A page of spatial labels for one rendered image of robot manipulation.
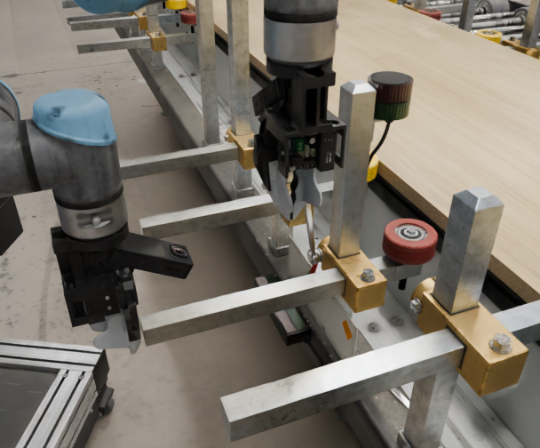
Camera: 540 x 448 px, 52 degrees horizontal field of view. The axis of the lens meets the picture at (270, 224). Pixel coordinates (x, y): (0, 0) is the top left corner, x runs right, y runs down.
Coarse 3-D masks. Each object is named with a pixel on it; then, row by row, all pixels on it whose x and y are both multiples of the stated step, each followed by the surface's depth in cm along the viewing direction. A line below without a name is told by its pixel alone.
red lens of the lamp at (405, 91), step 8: (368, 80) 74; (376, 88) 72; (384, 88) 72; (392, 88) 72; (400, 88) 72; (408, 88) 72; (376, 96) 73; (384, 96) 72; (392, 96) 72; (400, 96) 72; (408, 96) 73
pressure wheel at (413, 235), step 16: (400, 224) 86; (416, 224) 86; (384, 240) 85; (400, 240) 83; (416, 240) 83; (432, 240) 83; (400, 256) 83; (416, 256) 82; (432, 256) 84; (400, 288) 90
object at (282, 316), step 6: (264, 276) 108; (258, 282) 107; (264, 282) 107; (276, 312) 100; (282, 312) 100; (282, 318) 98; (288, 318) 98; (282, 324) 97; (288, 324) 97; (288, 330) 96; (294, 330) 96
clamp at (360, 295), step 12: (324, 240) 90; (324, 252) 88; (360, 252) 86; (324, 264) 89; (336, 264) 85; (348, 264) 84; (360, 264) 84; (372, 264) 84; (348, 276) 82; (360, 276) 81; (384, 276) 82; (348, 288) 82; (360, 288) 80; (372, 288) 81; (384, 288) 82; (348, 300) 83; (360, 300) 81; (372, 300) 82; (384, 300) 83
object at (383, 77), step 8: (376, 72) 75; (384, 72) 75; (392, 72) 75; (400, 72) 75; (376, 80) 73; (384, 80) 73; (392, 80) 73; (400, 80) 73; (408, 80) 73; (392, 104) 73; (376, 120) 74; (384, 136) 78; (376, 152) 79; (368, 168) 81
